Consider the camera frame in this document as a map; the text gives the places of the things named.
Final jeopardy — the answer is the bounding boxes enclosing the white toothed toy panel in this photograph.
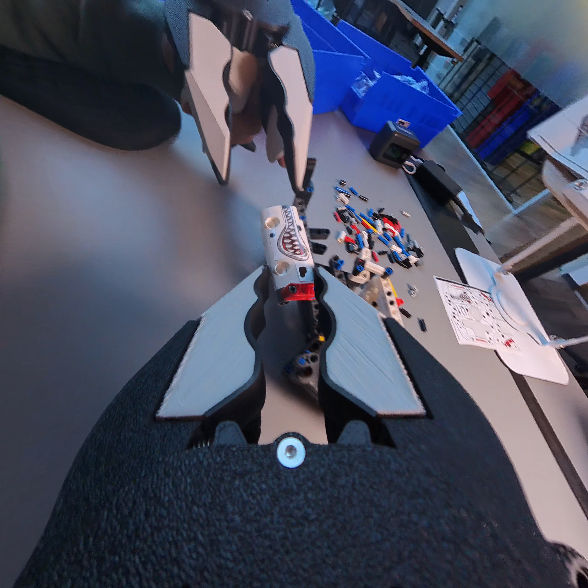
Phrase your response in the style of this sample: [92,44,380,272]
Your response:
[261,205,317,305]

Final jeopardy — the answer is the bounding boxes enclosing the black wire rack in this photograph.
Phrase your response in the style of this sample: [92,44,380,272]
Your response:
[441,41,563,203]

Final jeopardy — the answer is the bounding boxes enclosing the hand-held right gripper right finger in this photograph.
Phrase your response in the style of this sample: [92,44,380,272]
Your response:
[316,266,427,418]

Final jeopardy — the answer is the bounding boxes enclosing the blue plastic bin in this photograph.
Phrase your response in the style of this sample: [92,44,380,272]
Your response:
[291,0,370,115]
[340,21,462,149]

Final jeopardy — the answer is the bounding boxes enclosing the white sticker sheet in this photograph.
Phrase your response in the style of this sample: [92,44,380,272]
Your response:
[434,276,549,352]

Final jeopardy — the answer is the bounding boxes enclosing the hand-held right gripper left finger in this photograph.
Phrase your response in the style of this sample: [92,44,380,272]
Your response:
[156,266,269,421]

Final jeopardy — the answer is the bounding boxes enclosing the black toy tyre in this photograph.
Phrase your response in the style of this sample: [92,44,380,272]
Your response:
[549,542,588,588]

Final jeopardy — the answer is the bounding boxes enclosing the black power adapter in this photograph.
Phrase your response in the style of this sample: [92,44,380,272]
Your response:
[416,160,465,207]

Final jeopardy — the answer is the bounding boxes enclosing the pile of small toy pieces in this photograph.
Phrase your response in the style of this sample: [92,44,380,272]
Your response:
[333,179,428,332]

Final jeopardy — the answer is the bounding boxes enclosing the toy truck chassis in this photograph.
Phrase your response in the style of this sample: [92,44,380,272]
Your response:
[276,157,406,400]

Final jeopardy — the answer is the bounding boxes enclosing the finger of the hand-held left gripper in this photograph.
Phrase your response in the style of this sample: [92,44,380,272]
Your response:
[266,46,315,194]
[184,11,232,184]

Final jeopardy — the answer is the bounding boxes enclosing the person's left forearm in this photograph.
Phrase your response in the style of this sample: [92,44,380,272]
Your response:
[0,0,184,151]

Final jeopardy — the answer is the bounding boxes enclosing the clear plastic bag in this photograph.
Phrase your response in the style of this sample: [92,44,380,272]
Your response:
[354,71,430,96]

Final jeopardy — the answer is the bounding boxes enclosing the black box device with display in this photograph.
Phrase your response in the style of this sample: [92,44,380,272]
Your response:
[370,120,421,168]

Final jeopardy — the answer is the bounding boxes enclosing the grey desk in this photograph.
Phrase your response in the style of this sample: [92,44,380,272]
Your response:
[0,94,588,588]

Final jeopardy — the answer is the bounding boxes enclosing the white book stand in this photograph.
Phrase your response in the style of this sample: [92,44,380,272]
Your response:
[455,156,588,386]

